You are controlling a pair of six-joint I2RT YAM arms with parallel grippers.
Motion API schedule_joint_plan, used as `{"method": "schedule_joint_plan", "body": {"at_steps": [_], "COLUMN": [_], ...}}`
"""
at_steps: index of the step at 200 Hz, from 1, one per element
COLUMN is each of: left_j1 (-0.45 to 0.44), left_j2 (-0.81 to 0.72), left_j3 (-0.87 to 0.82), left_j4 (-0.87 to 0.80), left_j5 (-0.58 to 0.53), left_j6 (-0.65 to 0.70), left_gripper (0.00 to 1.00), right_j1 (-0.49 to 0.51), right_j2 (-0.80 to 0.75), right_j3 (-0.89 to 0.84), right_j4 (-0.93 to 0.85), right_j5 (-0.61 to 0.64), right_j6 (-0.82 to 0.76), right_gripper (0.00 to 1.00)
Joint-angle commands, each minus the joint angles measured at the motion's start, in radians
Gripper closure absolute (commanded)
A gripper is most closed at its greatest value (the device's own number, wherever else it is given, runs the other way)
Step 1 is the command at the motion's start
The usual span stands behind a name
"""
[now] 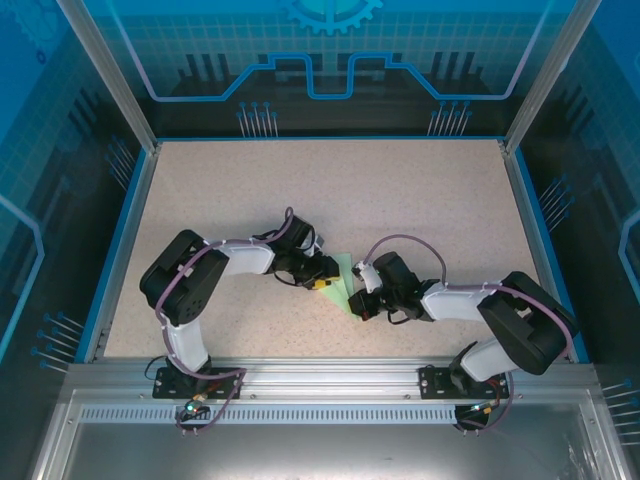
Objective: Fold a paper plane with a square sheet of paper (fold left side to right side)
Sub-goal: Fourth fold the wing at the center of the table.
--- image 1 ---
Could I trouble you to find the steel sheet panel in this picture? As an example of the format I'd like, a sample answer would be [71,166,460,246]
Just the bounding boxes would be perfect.
[29,389,626,480]

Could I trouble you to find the aluminium cross rail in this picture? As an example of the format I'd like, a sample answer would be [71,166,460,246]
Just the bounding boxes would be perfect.
[64,356,601,402]

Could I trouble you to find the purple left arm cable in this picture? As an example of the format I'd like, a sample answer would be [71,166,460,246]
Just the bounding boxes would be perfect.
[154,206,296,437]

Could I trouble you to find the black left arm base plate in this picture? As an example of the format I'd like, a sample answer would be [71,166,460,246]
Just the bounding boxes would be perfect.
[152,366,246,400]

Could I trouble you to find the aluminium side rail blue edge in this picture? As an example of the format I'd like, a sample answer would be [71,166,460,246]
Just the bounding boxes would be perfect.
[498,141,590,364]
[82,142,162,364]

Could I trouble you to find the light green cloth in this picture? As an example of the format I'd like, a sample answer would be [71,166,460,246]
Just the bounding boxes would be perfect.
[319,252,364,319]

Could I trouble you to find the brass connector with green light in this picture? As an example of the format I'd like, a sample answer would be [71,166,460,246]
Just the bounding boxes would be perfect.
[467,397,503,419]
[182,391,210,421]

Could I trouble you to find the slotted grey cable duct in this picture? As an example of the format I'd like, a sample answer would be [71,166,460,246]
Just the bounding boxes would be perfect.
[79,405,461,425]

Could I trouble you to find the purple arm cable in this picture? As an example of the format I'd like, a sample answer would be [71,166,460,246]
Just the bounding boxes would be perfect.
[367,233,576,434]
[154,206,296,437]

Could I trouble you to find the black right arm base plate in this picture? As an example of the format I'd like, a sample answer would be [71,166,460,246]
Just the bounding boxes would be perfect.
[418,364,511,400]

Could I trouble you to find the thin black base wire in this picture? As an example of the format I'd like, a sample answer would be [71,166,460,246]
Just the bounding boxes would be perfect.
[144,354,169,382]

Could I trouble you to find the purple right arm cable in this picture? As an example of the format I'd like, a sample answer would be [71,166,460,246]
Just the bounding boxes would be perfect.
[367,233,576,434]

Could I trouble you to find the aluminium frame post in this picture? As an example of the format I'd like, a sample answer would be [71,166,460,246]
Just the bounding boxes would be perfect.
[54,0,162,153]
[501,0,605,153]

